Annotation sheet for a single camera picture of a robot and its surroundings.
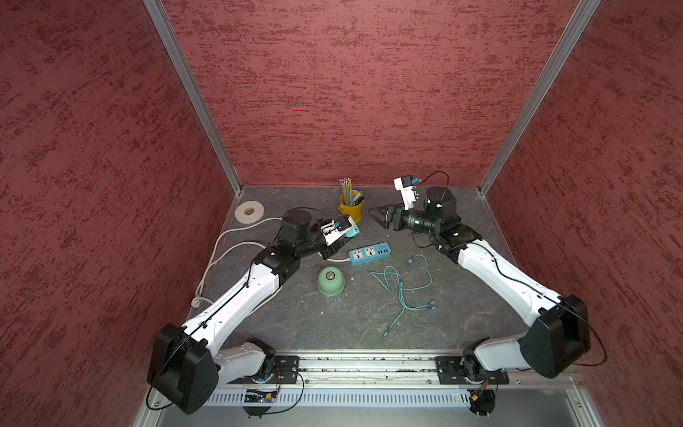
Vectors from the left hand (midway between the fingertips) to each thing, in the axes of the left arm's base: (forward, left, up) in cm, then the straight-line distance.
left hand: (344, 232), depth 77 cm
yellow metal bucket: (+21, -3, -15) cm, 26 cm away
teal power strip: (+5, -7, -21) cm, 23 cm away
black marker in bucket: (+26, -5, -13) cm, 29 cm away
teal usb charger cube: (-2, -2, +3) cm, 5 cm away
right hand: (+2, -8, +5) cm, 10 cm away
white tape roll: (+27, +42, -24) cm, 55 cm away
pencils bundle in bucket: (+27, 0, -9) cm, 28 cm away
